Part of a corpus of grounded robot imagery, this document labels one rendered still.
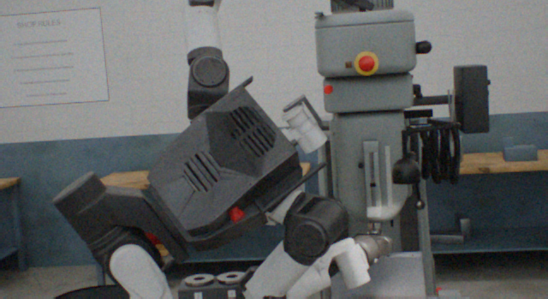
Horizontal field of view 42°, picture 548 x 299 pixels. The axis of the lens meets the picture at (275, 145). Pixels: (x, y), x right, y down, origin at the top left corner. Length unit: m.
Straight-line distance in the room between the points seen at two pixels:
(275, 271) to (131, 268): 0.33
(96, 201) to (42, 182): 5.40
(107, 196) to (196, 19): 0.51
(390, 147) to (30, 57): 5.29
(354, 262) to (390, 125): 0.39
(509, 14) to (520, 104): 0.77
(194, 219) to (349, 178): 0.61
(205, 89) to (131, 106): 4.94
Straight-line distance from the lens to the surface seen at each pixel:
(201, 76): 1.67
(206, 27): 1.79
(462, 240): 5.87
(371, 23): 1.82
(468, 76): 2.26
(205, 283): 2.17
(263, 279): 1.69
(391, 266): 2.49
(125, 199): 1.58
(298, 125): 1.69
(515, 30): 6.38
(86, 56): 6.71
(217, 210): 1.49
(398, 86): 1.92
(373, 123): 1.96
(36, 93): 6.91
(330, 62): 1.82
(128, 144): 6.62
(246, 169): 1.48
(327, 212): 1.59
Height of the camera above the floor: 1.78
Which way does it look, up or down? 7 degrees down
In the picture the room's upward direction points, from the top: 4 degrees counter-clockwise
